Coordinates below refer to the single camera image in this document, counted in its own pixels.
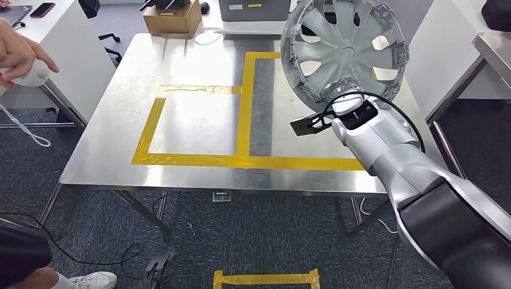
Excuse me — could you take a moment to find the white partition panel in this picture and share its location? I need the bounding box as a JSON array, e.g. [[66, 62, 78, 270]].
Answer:
[[405, 0, 511, 116]]

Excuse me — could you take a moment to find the yellow tape on workbench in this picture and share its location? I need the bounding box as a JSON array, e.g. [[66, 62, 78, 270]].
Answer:
[[131, 52, 365, 172]]

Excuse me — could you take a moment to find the grey equipment box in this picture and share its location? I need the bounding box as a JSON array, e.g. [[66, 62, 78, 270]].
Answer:
[[218, 0, 292, 23]]

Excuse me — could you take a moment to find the white table with chrome legs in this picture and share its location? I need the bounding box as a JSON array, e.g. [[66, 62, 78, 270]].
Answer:
[[0, 0, 116, 131]]

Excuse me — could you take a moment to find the black phone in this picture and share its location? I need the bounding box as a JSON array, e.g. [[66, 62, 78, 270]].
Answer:
[[30, 2, 56, 18]]

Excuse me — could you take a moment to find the person's hand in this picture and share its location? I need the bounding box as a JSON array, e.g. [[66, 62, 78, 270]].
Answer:
[[0, 17, 60, 90]]

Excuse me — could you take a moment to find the steel table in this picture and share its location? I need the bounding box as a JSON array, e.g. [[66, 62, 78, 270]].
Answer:
[[425, 31, 511, 180]]

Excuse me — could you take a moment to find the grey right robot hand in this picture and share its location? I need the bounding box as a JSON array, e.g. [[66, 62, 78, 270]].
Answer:
[[322, 79, 365, 104]]

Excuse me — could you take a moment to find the black cable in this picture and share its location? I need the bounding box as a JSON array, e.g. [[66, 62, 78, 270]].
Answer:
[[0, 193, 172, 280]]

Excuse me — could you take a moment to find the grey laptop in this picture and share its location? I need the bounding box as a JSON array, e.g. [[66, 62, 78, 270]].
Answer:
[[0, 4, 33, 26]]

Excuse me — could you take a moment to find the white cord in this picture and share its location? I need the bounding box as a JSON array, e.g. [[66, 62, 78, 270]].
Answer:
[[0, 104, 52, 148]]

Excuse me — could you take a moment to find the steel workbench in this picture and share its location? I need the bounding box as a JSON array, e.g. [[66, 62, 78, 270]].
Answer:
[[39, 33, 450, 240]]

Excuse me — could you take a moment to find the white cable on workbench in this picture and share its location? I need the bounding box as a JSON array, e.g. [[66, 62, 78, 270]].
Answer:
[[193, 26, 228, 46]]

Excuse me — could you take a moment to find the person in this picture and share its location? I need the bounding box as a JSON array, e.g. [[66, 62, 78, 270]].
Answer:
[[0, 0, 119, 289]]

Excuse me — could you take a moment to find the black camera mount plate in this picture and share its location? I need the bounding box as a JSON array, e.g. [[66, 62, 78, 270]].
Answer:
[[290, 112, 334, 137]]

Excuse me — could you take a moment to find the black bag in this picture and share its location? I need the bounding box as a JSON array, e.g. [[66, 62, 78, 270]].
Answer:
[[481, 0, 511, 33]]

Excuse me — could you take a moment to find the brown cardboard box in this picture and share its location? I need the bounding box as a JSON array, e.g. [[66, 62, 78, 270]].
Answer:
[[142, 0, 202, 37]]

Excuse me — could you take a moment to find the silver wheel hubcap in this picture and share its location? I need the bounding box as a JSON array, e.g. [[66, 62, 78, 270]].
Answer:
[[280, 0, 410, 113]]

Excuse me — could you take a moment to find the black office chair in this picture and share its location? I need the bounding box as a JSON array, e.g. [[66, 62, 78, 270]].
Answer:
[[78, 0, 123, 64]]

